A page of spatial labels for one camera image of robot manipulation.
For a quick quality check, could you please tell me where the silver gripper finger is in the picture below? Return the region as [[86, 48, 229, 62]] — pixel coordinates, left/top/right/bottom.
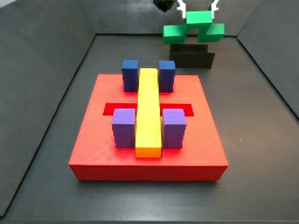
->
[[210, 0, 219, 18], [177, 0, 187, 19]]

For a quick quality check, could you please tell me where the purple block left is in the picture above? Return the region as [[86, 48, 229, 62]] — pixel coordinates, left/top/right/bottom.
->
[[112, 108, 136, 148]]

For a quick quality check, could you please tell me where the black angle fixture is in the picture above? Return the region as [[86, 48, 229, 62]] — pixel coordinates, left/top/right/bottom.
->
[[170, 44, 215, 69]]

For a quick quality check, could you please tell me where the blue block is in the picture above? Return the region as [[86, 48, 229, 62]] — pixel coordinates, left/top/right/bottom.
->
[[159, 60, 177, 93], [122, 59, 139, 92]]

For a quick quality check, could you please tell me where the purple block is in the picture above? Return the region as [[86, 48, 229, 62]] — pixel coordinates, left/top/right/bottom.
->
[[112, 108, 136, 148], [163, 108, 187, 149]]

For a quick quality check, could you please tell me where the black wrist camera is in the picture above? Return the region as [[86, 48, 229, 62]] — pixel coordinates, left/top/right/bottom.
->
[[154, 0, 175, 12]]

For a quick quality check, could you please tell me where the yellow long bar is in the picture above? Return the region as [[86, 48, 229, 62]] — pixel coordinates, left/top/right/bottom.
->
[[135, 68, 163, 158]]

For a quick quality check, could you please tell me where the purple block right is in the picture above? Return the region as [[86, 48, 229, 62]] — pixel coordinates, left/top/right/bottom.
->
[[163, 108, 187, 149]]

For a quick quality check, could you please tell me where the blue block right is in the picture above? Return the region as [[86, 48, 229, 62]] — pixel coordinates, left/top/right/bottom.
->
[[159, 60, 177, 93]]

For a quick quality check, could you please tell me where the blue block left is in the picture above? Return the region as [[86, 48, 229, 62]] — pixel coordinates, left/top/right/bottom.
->
[[122, 59, 139, 92]]

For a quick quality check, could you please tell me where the red base board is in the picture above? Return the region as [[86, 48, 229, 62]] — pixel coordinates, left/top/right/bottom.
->
[[70, 74, 230, 181]]

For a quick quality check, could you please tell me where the green bridge-shaped object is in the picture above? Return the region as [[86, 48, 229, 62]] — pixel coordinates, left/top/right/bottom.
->
[[163, 10, 226, 44]]

